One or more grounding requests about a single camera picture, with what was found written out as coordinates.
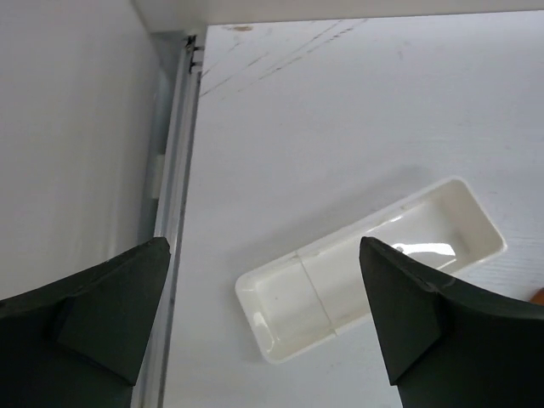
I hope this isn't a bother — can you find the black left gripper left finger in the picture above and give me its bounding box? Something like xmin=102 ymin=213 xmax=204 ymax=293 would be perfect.
xmin=1 ymin=237 xmax=170 ymax=407

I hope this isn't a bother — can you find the white plastic tray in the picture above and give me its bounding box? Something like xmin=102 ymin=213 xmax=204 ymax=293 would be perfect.
xmin=235 ymin=177 xmax=507 ymax=364

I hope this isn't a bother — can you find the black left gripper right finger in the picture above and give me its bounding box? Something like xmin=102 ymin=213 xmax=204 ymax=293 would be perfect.
xmin=360 ymin=237 xmax=543 ymax=407

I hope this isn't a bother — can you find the orange triangular wood block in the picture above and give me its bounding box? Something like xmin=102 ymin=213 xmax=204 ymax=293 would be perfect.
xmin=530 ymin=288 xmax=544 ymax=305

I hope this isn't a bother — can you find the left aluminium rail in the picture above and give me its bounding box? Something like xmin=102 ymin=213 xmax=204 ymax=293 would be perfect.
xmin=131 ymin=31 xmax=206 ymax=407

